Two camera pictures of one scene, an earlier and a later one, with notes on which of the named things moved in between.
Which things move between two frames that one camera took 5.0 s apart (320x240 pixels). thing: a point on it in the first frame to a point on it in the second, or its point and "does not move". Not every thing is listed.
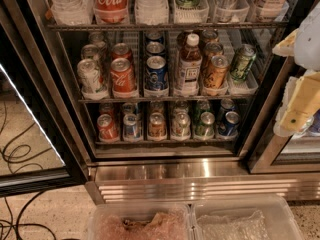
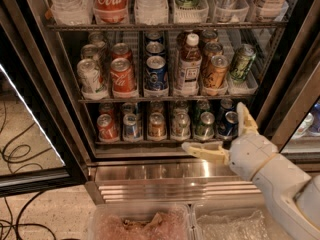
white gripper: [309, 45] to [252, 156]
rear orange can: [210, 35] does not move
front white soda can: [89, 76] does not move
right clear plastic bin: [243, 217] does not move
